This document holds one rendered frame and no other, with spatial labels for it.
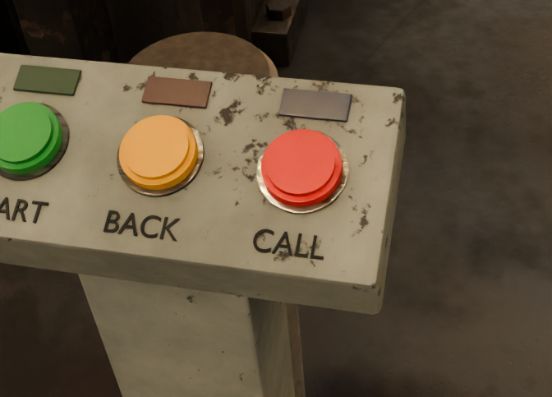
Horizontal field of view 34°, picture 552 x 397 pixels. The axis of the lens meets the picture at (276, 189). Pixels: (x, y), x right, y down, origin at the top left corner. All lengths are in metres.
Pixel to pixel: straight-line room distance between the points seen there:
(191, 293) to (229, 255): 0.06
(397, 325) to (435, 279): 0.09
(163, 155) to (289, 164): 0.06
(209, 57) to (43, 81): 0.18
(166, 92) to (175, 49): 0.19
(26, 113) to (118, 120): 0.05
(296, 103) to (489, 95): 0.99
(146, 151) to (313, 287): 0.11
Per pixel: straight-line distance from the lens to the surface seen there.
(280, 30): 1.45
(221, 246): 0.44
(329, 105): 0.46
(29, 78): 0.51
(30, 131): 0.48
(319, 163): 0.44
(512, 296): 1.17
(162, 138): 0.46
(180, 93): 0.48
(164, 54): 0.67
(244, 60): 0.65
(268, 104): 0.47
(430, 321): 1.13
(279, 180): 0.43
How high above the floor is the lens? 0.91
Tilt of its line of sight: 46 degrees down
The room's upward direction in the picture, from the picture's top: 6 degrees counter-clockwise
